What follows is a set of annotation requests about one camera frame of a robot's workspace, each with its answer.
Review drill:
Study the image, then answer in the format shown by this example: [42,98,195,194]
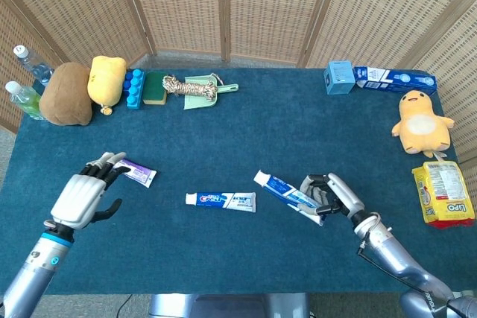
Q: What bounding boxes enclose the wicker folding screen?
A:
[0,0,477,165]

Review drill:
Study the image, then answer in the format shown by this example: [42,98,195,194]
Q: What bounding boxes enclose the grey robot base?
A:
[148,293,310,318]

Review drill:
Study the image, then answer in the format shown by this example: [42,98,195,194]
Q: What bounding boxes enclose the orange duck plush toy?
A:
[391,89,455,159]

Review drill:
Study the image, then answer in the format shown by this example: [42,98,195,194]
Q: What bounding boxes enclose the light green dustpan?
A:
[183,74,239,111]

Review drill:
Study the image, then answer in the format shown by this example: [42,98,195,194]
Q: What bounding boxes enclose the green liquid bottle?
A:
[4,80,45,121]

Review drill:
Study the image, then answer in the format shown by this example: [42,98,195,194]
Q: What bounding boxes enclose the blue white carton box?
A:
[353,66,438,96]

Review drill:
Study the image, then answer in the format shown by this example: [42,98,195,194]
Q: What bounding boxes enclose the beige rope bundle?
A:
[162,74,219,98]

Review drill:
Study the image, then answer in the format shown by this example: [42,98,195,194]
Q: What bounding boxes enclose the purple white toothpaste tube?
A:
[111,159,157,188]

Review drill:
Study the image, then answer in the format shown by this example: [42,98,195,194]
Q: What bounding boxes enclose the clear water bottle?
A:
[13,45,54,86]

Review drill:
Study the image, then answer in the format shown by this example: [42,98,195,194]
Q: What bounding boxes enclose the black floor cable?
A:
[117,294,133,318]

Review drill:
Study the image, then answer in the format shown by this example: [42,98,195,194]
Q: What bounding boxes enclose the teal table cloth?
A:
[0,67,477,295]

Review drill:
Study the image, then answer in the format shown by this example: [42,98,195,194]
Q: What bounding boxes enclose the green yellow sponge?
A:
[142,72,168,106]

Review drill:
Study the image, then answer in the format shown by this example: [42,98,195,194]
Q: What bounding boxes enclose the yellow plush toy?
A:
[86,55,127,115]

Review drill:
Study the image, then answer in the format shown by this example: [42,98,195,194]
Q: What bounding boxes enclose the blue building block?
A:
[124,69,145,110]

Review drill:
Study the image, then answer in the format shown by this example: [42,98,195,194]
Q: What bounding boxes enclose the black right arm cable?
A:
[358,231,426,293]

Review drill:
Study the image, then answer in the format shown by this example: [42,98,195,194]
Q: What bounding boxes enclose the light blue cardboard box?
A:
[323,60,356,95]

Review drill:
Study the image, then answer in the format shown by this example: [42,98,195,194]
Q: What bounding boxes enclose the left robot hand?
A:
[50,151,131,230]

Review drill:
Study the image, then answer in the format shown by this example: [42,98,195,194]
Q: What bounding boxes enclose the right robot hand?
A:
[297,172,366,219]

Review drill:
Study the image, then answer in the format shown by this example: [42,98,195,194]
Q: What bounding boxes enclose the brown plush toy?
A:
[38,62,93,127]

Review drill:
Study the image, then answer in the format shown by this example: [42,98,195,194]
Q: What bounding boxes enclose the yellow snack bag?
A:
[411,160,476,230]

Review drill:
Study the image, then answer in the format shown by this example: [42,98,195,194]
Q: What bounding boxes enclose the blue Crest toothpaste tube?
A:
[185,191,257,214]

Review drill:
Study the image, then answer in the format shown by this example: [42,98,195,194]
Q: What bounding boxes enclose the blue white toothpaste tube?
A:
[253,170,326,226]

